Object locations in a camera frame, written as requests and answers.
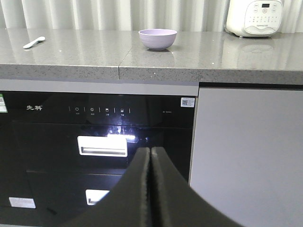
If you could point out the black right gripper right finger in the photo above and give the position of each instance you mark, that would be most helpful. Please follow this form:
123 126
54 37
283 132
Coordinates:
174 203

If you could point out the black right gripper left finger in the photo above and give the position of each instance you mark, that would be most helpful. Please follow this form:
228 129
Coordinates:
126 205

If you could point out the purple plastic bowl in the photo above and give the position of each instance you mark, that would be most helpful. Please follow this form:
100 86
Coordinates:
157 39

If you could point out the pale green plastic spoon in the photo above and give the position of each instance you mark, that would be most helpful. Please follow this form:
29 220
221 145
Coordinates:
34 42

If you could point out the black built-in sterilizer cabinet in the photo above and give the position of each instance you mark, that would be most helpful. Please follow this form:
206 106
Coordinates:
60 153

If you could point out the grey right cabinet door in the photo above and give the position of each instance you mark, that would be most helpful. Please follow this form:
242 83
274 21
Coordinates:
248 155

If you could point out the white pleated curtain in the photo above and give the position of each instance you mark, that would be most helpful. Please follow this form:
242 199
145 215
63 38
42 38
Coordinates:
123 15

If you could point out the white soy milk maker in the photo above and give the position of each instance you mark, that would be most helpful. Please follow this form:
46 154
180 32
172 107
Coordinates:
254 18

